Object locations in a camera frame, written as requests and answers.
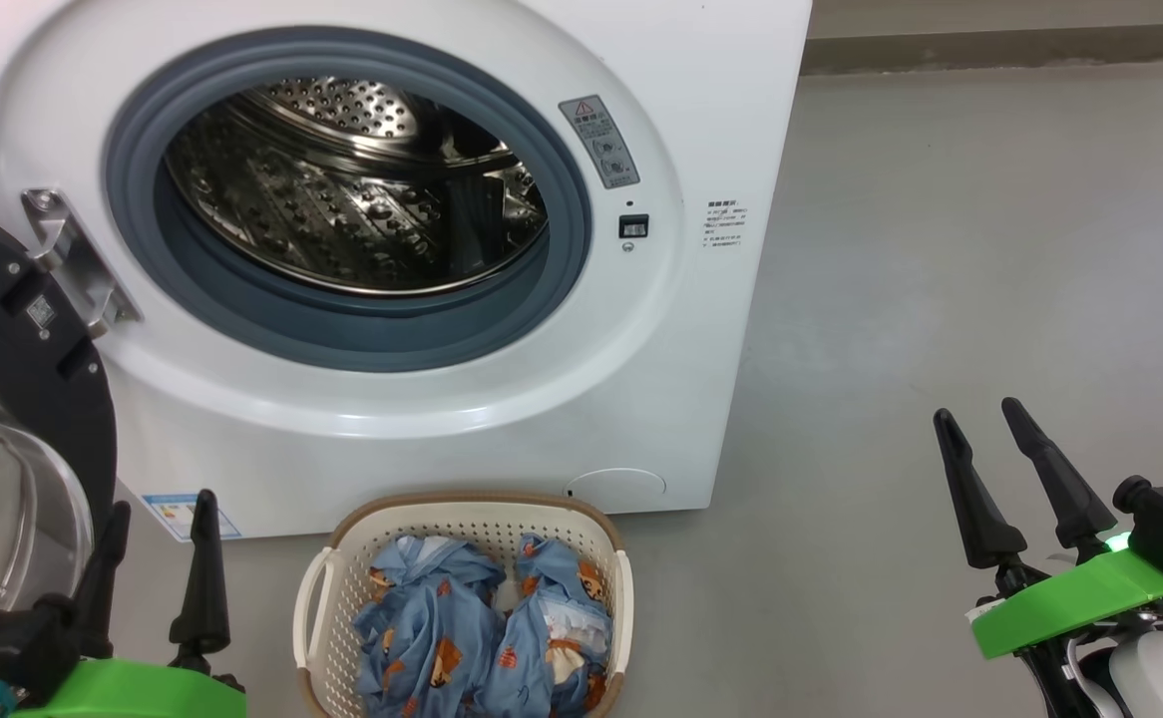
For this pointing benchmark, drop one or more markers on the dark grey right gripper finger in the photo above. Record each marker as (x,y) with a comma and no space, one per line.
(1065,489)
(975,509)

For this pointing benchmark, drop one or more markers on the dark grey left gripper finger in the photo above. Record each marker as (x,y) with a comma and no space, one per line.
(202,598)
(101,598)

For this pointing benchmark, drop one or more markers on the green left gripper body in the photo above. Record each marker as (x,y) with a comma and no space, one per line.
(133,693)

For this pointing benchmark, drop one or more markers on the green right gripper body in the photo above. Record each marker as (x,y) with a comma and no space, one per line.
(1070,598)

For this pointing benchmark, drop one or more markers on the blue garment with orange print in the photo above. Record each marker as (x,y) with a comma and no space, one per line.
(432,618)

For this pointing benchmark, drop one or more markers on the black round glass washer door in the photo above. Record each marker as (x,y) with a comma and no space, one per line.
(3,329)

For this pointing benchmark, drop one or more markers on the cream perforated laundry basket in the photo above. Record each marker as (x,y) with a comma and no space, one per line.
(342,578)

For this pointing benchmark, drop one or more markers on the chrome door hinge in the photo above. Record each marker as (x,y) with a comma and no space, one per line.
(73,254)

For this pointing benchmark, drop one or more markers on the black door latch socket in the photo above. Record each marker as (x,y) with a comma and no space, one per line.
(633,226)

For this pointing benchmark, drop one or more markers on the white front-loading washing machine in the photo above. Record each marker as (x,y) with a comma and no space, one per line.
(701,120)

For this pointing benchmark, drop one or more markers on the grey rubber door gasket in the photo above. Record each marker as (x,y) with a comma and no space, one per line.
(562,179)

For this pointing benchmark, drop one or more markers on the blue energy label sticker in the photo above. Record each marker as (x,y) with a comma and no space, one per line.
(183,514)

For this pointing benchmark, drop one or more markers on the round white filter cover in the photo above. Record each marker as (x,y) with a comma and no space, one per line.
(616,487)

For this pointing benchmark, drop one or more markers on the steel perforated washer drum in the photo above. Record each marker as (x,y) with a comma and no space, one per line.
(342,199)

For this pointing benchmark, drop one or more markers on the grey warning sticker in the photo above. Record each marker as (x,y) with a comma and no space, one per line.
(598,140)

